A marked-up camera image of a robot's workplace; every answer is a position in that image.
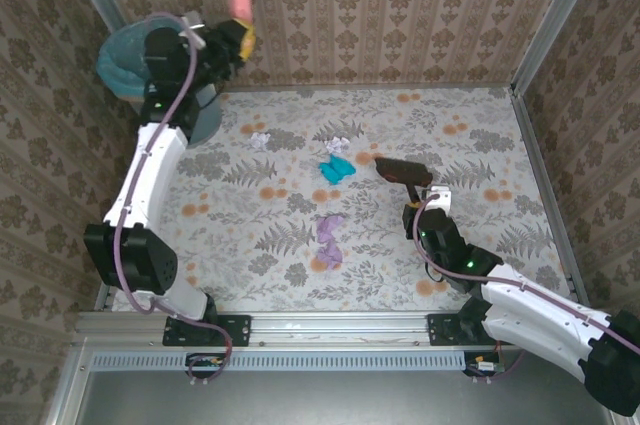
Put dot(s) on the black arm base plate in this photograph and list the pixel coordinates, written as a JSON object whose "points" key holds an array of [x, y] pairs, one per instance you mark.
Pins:
{"points": [[442, 330], [235, 330]]}

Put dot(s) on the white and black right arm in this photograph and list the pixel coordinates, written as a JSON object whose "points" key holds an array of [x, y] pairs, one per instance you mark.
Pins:
{"points": [[525, 330]]}

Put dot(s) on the dark brown hand brush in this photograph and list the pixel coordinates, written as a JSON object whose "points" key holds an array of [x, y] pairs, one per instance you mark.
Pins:
{"points": [[402, 170]]}

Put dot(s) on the floral print tablecloth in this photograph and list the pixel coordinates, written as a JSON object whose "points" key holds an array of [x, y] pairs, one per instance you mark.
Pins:
{"points": [[350, 290]]}

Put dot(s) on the aluminium lower frame bar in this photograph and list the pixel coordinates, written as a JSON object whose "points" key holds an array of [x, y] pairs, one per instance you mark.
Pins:
{"points": [[70, 385]]}

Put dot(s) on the long aluminium base rail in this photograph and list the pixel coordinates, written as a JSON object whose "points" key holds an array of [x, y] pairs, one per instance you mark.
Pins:
{"points": [[325, 327]]}

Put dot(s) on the small circuit board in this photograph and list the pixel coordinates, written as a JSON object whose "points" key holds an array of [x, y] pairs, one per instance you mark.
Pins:
{"points": [[206, 362], [484, 366]]}

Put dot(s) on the aluminium side rail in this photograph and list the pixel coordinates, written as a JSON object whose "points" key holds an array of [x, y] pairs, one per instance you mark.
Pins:
{"points": [[547, 195], [105, 300]]}

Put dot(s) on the large teal paper scrap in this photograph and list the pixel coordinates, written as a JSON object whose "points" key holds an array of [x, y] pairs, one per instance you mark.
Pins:
{"points": [[336, 170]]}

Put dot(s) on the purple paper scrap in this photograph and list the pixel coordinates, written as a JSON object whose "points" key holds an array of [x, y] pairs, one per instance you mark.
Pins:
{"points": [[330, 255], [330, 227]]}

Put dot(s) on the white paper scrap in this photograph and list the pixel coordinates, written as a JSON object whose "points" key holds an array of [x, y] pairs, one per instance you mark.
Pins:
{"points": [[260, 140], [337, 145]]}

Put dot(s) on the blue-grey ribbed waste bin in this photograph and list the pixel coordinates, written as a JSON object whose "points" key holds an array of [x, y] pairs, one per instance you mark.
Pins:
{"points": [[207, 117]]}

